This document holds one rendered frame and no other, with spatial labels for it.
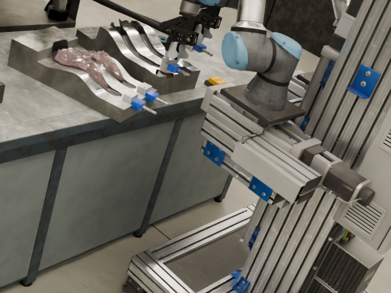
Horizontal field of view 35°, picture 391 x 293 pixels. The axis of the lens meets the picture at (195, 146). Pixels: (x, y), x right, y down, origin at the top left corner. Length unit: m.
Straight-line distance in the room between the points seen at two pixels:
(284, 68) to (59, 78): 0.81
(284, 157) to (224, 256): 0.85
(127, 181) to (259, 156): 0.81
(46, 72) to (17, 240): 0.63
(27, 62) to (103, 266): 0.98
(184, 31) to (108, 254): 1.09
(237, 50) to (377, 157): 0.57
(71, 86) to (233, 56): 0.63
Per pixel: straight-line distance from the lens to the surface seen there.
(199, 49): 2.70
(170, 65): 2.43
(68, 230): 2.54
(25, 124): 2.05
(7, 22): 2.84
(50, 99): 2.23
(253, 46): 1.96
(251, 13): 1.98
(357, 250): 2.36
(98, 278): 2.73
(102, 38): 2.62
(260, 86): 2.07
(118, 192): 2.62
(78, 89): 2.24
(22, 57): 2.35
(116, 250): 2.89
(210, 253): 2.71
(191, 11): 2.38
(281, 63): 2.02
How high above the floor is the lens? 1.83
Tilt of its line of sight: 28 degrees down
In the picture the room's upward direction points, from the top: 20 degrees clockwise
